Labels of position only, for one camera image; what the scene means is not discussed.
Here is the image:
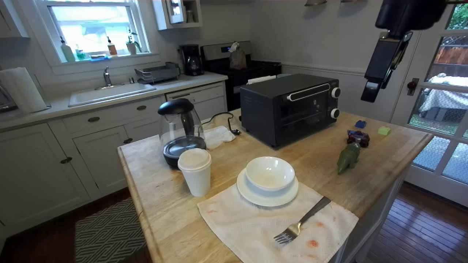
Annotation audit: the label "blue toy block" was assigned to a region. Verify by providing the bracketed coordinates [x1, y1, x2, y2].
[356, 120, 368, 129]

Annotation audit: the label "green dinosaur toy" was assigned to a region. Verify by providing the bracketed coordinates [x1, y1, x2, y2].
[338, 144, 360, 174]

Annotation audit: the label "glass electric kettle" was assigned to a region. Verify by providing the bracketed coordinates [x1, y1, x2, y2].
[158, 98, 207, 170]

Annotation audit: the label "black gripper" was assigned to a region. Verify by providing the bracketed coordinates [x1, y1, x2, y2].
[362, 32, 413, 103]

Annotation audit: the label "silver faucet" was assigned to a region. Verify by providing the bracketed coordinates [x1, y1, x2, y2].
[103, 68, 113, 88]

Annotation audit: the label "silver fork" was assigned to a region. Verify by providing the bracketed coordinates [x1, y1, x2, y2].
[274, 196, 331, 246]

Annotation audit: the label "brown paper bag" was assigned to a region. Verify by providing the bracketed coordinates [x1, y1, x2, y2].
[230, 41, 248, 70]

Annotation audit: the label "black toaster oven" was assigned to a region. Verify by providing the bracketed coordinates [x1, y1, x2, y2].
[240, 73, 341, 149]

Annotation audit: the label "grey dish rack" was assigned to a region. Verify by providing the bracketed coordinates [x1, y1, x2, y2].
[135, 62, 182, 84]

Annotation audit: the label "black stove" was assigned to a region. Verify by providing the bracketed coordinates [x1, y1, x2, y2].
[201, 41, 283, 110]

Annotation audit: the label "white bowl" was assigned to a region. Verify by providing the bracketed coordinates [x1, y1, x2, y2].
[246, 157, 296, 192]

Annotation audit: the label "stained white cloth placemat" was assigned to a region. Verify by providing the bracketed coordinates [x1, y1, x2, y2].
[198, 184, 359, 263]

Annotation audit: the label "white kitchen island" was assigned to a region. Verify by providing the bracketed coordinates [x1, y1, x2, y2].
[119, 113, 432, 263]

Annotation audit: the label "kitchen sink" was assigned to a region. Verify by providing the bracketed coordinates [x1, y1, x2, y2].
[69, 84, 155, 107]

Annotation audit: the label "red and blue toy car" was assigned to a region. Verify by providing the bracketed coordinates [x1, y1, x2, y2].
[347, 130, 370, 148]

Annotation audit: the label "patterned floor mat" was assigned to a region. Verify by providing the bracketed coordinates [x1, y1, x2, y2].
[75, 199, 145, 263]

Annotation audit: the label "white folded cloth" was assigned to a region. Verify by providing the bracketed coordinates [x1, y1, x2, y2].
[205, 126, 236, 149]

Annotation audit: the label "green toy block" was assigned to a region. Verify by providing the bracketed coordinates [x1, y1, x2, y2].
[378, 126, 392, 136]

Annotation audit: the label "white kitchen cabinets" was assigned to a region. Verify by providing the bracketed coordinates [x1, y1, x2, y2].
[0, 76, 227, 239]

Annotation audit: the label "paper towel roll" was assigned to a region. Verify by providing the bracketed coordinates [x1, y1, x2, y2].
[0, 68, 47, 114]

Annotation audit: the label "black coffee maker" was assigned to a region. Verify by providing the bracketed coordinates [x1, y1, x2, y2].
[179, 44, 204, 76]

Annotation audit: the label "black toaster power cord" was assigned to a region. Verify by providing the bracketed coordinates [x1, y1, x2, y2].
[202, 111, 243, 138]

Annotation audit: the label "white paper cup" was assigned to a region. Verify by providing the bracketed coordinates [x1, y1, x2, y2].
[179, 149, 212, 198]

